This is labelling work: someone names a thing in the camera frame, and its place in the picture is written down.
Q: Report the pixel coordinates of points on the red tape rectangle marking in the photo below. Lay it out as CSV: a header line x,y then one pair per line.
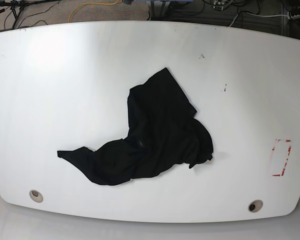
x,y
279,157

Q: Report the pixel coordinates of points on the black T-shirt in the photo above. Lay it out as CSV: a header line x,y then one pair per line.
x,y
163,132

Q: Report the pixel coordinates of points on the table cable grommet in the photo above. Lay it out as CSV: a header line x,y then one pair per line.
x,y
255,206
36,196

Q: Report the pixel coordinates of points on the right table cable grommet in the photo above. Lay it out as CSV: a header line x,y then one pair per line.
x,y
255,206

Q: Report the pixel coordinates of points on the left table cable grommet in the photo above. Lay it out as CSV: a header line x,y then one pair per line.
x,y
36,196

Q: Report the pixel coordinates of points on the white power strip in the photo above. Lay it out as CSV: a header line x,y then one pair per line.
x,y
294,13

